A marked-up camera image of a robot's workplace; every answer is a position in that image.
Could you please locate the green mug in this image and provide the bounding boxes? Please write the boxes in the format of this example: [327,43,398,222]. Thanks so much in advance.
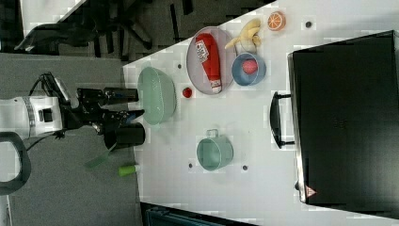
[197,129,233,171]

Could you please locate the grey round plate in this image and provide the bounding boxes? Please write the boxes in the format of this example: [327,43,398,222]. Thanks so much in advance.
[186,26,236,95]

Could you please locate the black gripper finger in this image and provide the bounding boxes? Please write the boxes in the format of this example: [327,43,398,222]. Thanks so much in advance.
[120,109,145,123]

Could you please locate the strawberry in blue bowl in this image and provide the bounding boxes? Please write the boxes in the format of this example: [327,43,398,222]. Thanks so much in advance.
[242,59,258,74]

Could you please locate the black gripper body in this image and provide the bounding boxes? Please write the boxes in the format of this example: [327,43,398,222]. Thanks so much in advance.
[57,88,123,136]

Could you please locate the black office chair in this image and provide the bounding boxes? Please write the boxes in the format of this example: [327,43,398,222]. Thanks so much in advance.
[13,0,196,59]

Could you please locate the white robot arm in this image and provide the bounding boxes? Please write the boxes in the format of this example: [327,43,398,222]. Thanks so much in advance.
[1,88,144,139]

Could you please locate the red ketchup bottle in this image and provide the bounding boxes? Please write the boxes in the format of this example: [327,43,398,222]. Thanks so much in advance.
[195,33,222,93]

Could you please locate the peeled banana toy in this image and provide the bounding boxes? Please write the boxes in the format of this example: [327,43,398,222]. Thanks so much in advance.
[225,19,262,53]

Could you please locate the blue bowl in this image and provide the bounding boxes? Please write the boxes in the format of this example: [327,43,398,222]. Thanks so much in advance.
[231,53,266,86]

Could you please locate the orange slice toy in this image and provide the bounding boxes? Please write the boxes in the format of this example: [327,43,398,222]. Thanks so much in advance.
[267,11,286,31]

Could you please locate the black cylinder post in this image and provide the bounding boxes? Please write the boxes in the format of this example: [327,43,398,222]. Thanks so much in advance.
[104,122,146,150]
[104,88,139,105]

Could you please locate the green spatula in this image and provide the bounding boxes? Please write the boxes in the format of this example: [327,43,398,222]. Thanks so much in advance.
[84,150,142,177]

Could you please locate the black toaster oven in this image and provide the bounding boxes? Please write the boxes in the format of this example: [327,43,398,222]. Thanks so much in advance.
[288,30,399,218]

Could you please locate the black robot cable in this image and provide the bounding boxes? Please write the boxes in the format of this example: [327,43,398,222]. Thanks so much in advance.
[24,72,69,152]

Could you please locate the red strawberry on table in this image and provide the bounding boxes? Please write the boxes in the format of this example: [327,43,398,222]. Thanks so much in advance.
[183,88,193,98]

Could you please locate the green perforated colander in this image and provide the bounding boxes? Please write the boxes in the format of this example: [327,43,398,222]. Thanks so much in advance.
[137,67,177,125]

